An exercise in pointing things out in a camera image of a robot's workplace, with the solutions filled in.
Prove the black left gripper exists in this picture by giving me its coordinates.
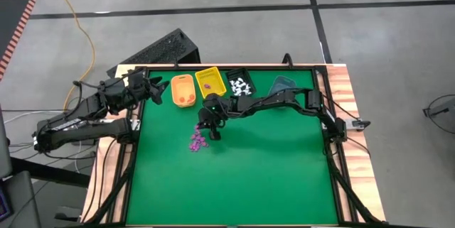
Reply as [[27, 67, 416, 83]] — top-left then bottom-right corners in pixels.
[[124, 67, 171, 107]]

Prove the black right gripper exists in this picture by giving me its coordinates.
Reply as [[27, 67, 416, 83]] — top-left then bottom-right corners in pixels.
[[197, 94, 232, 141]]

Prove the orange plastic basket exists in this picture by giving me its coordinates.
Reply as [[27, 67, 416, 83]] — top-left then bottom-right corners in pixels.
[[171, 74, 197, 109]]

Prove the yellow plastic basket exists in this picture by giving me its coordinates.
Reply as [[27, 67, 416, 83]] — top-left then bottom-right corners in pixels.
[[194, 66, 228, 100]]

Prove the black plastic basket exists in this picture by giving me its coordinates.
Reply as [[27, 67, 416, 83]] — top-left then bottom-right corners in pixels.
[[225, 67, 257, 97]]

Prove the blue plastic basket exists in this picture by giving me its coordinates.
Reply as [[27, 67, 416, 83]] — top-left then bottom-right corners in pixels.
[[268, 75, 298, 96]]

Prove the green table mat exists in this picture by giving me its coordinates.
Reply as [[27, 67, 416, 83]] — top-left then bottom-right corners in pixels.
[[124, 70, 339, 227]]

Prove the black floor bar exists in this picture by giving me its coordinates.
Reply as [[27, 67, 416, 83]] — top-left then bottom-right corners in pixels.
[[10, 156, 92, 188]]

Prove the black orange striped floor mat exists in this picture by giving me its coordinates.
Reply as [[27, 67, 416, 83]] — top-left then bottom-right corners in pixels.
[[0, 0, 37, 82]]

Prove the grey stand foot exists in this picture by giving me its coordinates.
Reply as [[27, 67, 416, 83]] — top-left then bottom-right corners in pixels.
[[422, 99, 455, 119]]

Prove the yellow cable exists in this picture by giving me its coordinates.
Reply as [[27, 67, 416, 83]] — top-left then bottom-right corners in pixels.
[[44, 0, 97, 112]]

